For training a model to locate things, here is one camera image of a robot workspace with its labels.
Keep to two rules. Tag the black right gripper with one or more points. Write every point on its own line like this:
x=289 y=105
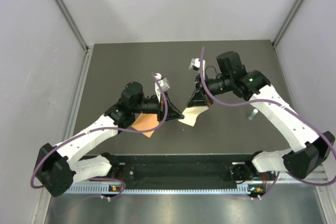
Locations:
x=199 y=98

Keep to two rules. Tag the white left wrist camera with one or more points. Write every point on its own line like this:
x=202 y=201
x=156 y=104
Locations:
x=162 y=82

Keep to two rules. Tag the left aluminium frame post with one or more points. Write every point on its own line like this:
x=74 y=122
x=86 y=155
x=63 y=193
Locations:
x=71 y=23

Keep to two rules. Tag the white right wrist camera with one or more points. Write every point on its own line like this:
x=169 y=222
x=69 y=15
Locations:
x=196 y=64

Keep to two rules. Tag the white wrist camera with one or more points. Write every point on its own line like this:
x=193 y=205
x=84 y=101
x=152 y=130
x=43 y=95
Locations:
x=196 y=64
x=162 y=82

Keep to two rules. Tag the right aluminium frame post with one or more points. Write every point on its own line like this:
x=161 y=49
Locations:
x=287 y=22

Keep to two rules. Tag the small white green glue bottle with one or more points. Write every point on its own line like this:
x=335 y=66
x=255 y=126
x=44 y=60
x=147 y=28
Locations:
x=253 y=114

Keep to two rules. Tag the aluminium frame post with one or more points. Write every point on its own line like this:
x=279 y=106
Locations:
x=71 y=23
x=287 y=22

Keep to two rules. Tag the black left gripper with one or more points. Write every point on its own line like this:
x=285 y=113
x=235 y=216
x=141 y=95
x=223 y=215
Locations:
x=172 y=114

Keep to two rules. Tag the cream paper letter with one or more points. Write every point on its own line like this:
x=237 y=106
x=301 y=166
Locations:
x=190 y=114

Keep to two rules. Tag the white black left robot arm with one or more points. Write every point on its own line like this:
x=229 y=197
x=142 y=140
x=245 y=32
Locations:
x=60 y=166

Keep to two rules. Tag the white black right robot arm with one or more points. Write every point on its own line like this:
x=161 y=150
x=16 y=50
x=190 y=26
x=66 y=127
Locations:
x=234 y=86

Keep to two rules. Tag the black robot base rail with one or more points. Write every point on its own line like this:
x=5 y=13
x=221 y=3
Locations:
x=138 y=168

